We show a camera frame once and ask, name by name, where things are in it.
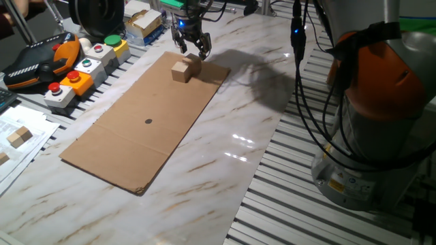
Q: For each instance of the blue flat box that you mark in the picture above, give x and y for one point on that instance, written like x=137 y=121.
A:
x=146 y=39

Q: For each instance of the black connector blue light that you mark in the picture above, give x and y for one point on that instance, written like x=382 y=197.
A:
x=298 y=37

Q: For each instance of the black keyboard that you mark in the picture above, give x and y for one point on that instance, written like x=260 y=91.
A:
x=7 y=98

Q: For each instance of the marble pattern sheet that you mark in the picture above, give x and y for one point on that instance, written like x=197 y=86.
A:
x=211 y=190

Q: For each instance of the small brown wooden cube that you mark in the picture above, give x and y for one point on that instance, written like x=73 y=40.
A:
x=25 y=133

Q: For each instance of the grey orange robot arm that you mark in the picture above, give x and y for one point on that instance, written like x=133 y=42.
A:
x=381 y=81

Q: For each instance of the white flat box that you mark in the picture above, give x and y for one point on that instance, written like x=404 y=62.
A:
x=134 y=7

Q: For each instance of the white box small red button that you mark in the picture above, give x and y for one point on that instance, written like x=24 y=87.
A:
x=102 y=54

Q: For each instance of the person hand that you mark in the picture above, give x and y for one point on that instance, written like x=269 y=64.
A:
x=25 y=5

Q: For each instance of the black filament spool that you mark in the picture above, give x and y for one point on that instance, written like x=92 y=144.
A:
x=97 y=15

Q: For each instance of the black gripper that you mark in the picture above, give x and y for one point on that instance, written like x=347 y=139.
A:
x=187 y=25

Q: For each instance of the brown cardboard sheet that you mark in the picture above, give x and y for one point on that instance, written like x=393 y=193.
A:
x=136 y=143

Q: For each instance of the yellow box green mushroom button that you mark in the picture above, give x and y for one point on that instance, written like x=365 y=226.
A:
x=121 y=49

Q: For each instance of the black orange teach pendant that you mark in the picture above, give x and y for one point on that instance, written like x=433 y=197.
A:
x=37 y=64

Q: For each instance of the cardboard box white label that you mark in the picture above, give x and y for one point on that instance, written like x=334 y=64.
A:
x=143 y=23

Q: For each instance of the white box green button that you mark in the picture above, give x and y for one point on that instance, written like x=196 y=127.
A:
x=92 y=69

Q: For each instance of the printed paper sheets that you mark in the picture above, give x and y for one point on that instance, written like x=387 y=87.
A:
x=24 y=160

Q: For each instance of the white round object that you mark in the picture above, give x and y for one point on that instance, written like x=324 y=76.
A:
x=85 y=44

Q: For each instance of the white box red mushroom button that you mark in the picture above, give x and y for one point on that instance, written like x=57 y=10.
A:
x=59 y=97

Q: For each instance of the orange box red button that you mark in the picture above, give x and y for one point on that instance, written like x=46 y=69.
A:
x=80 y=85

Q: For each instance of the slanted aluminium post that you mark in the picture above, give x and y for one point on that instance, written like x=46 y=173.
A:
x=267 y=7

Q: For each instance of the thin silver rod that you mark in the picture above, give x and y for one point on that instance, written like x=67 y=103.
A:
x=54 y=17

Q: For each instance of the small pale wooden cube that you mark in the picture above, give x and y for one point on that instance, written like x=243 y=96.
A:
x=15 y=140

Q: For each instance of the dark slanted metal bar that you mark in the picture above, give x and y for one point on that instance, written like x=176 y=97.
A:
x=21 y=24

